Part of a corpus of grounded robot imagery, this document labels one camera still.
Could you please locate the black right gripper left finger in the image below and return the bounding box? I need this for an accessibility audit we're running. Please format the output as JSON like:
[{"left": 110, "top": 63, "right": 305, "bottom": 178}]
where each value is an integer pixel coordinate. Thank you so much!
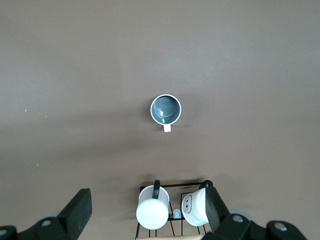
[{"left": 0, "top": 188, "right": 93, "bottom": 240}]

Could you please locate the white mug with face print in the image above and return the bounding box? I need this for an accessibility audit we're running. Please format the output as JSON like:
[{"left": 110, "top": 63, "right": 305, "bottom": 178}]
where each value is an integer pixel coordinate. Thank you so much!
[{"left": 180, "top": 179, "right": 214, "bottom": 227}]

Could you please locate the black wire mug rack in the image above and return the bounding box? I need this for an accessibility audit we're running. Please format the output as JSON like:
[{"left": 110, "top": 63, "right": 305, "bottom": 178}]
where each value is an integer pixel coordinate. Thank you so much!
[{"left": 134, "top": 179, "right": 213, "bottom": 240}]

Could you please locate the white cup with grey inside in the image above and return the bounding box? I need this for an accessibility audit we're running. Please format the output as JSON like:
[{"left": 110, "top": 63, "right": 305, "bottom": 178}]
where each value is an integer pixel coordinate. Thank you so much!
[{"left": 150, "top": 94, "right": 182, "bottom": 133}]

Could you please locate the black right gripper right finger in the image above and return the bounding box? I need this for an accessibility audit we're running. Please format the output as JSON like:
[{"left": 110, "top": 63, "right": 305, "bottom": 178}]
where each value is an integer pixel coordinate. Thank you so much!
[{"left": 199, "top": 186, "right": 309, "bottom": 240}]

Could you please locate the white mug with black handle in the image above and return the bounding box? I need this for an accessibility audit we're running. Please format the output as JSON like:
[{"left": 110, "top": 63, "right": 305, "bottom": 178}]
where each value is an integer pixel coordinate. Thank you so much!
[{"left": 135, "top": 179, "right": 170, "bottom": 230}]

